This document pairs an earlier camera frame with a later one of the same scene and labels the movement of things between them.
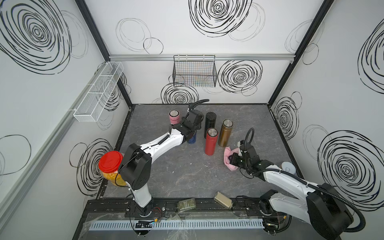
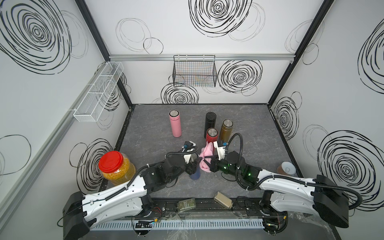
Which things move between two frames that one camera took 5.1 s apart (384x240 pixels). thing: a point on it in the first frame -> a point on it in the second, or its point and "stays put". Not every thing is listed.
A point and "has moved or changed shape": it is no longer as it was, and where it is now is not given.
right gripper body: (238, 161) -> (222, 166)
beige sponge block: (224, 201) stays put
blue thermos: (193, 140) -> (196, 175)
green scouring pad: (186, 204) stays put
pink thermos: (174, 116) stays put
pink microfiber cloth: (227, 153) has moved or changed shape
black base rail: (243, 209) stays put
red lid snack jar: (109, 163) stays put
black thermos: (210, 121) stays put
